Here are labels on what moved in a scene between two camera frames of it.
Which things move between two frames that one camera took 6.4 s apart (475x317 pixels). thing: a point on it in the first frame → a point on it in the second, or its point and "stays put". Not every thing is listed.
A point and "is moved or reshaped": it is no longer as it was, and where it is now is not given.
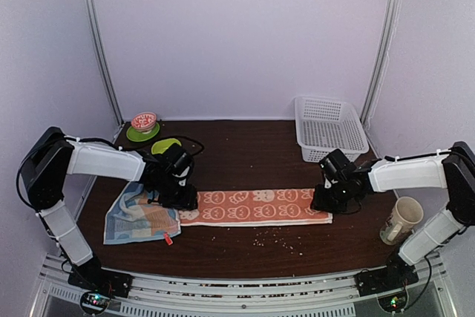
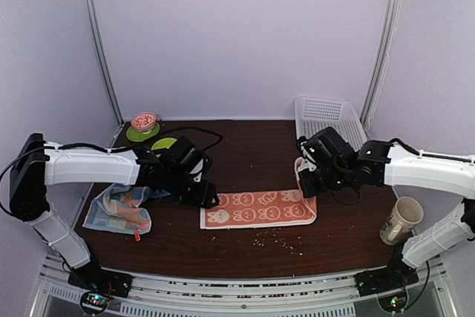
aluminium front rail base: [166, 295] stays put
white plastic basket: [323, 125] stays put
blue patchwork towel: [131, 217] is moved or reshaped
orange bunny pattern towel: [254, 208] is moved or reshaped
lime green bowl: [162, 145] stays put
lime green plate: [136, 136] stays put
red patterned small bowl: [143, 122] stays put
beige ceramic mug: [407, 212] stays put
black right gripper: [319, 203] → [309, 189]
